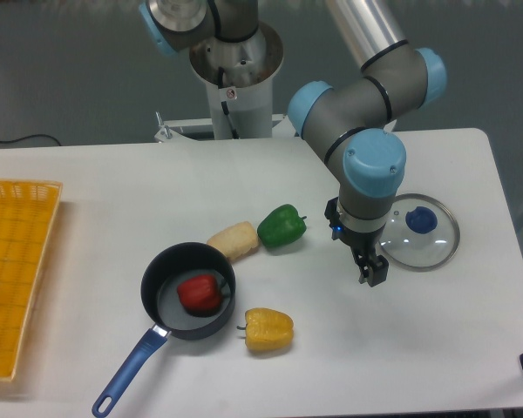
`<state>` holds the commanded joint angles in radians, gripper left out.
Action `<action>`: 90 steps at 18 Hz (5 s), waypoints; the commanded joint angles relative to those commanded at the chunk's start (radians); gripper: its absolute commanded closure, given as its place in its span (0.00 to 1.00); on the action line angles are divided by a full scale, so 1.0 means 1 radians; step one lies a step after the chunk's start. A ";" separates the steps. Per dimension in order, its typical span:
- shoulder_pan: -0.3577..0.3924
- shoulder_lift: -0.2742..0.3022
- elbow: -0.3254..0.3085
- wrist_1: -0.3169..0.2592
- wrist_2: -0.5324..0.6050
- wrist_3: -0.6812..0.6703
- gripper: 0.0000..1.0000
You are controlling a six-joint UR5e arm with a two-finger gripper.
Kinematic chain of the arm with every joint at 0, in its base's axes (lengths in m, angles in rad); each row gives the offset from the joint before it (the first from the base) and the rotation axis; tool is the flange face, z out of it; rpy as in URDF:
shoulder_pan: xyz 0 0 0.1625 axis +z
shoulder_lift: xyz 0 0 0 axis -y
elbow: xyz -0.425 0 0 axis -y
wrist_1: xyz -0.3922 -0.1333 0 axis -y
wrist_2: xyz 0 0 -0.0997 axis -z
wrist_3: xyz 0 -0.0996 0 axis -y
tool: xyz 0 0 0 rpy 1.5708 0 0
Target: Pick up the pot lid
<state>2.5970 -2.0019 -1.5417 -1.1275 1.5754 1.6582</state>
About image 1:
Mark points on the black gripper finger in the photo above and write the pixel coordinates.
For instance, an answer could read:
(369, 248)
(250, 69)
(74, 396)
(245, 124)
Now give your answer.
(378, 267)
(364, 267)

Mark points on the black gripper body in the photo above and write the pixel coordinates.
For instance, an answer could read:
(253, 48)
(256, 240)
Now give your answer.
(360, 235)

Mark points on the glass pot lid blue knob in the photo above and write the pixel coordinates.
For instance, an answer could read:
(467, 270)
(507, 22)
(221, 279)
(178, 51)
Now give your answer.
(421, 233)

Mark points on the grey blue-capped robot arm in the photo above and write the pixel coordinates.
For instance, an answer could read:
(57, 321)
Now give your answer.
(345, 127)

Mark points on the green bell pepper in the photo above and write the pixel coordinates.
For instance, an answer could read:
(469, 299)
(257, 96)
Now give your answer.
(283, 226)

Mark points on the yellow bell pepper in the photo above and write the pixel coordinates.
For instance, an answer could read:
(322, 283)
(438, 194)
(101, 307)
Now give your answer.
(267, 330)

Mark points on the beige bread loaf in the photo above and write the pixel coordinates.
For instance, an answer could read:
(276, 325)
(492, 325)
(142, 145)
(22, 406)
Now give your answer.
(235, 241)

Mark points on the red bell pepper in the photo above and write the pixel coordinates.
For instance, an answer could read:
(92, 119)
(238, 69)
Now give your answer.
(201, 295)

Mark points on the yellow woven basket tray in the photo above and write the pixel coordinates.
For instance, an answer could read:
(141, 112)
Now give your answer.
(28, 210)

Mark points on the dark saucepan blue handle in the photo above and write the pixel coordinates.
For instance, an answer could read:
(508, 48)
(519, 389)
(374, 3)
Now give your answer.
(158, 292)

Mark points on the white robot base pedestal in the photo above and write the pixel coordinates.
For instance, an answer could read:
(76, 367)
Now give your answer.
(239, 82)

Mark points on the white metal mounting bracket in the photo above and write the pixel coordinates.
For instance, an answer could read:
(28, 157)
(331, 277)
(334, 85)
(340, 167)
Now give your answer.
(201, 129)

